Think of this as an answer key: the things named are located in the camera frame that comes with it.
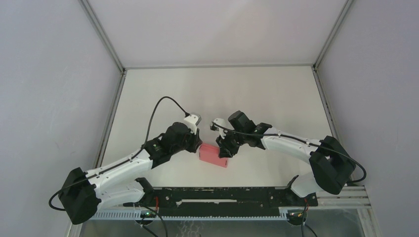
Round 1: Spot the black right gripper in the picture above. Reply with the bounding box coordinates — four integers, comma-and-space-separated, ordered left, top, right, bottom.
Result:
216, 128, 247, 158

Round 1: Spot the pink cardboard box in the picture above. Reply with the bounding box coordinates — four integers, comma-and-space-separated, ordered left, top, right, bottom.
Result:
199, 143, 228, 168

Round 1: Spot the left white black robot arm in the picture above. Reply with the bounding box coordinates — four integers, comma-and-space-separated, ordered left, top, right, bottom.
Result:
58, 122, 202, 225

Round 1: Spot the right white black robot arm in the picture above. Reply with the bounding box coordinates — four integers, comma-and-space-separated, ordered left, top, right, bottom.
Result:
210, 111, 356, 205

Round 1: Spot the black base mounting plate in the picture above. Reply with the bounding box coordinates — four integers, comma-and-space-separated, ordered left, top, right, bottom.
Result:
123, 187, 318, 218

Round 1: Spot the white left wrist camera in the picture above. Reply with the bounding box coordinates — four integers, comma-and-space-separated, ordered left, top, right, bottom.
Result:
183, 113, 202, 135

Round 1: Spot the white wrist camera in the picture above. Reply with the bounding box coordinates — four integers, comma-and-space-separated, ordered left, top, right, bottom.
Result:
183, 113, 202, 135
210, 118, 228, 139

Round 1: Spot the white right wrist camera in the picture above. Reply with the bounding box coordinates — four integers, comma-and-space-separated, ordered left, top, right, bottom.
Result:
210, 118, 228, 139

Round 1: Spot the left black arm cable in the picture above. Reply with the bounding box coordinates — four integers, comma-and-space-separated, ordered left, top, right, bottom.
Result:
48, 95, 191, 212

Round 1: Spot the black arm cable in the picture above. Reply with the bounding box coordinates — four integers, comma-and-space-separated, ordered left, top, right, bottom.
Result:
211, 122, 367, 184
48, 95, 191, 212

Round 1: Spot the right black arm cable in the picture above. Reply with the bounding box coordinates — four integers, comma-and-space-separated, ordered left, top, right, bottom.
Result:
211, 122, 367, 184

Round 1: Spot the white slotted cable duct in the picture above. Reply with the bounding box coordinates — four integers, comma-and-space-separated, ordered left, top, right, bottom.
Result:
89, 209, 288, 221

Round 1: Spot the aluminium front frame rail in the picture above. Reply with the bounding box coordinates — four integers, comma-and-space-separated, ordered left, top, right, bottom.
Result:
73, 186, 372, 210

